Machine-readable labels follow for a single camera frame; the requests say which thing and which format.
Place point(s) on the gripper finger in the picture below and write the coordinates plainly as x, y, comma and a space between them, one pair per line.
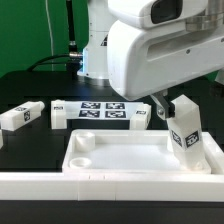
219, 80

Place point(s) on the white fiducial marker sheet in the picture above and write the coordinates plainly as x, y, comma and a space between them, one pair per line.
100, 110

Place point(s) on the white front fence bar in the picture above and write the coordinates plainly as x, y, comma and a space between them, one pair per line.
86, 187

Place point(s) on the white fence bar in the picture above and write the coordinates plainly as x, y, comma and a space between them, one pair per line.
214, 154
86, 187

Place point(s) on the white right fence bar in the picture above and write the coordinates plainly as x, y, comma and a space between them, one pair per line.
214, 154

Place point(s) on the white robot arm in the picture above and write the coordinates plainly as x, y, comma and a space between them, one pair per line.
95, 65

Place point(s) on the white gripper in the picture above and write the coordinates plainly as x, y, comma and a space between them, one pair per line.
157, 44

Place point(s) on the white desk top tray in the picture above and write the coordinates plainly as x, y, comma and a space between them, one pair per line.
124, 151

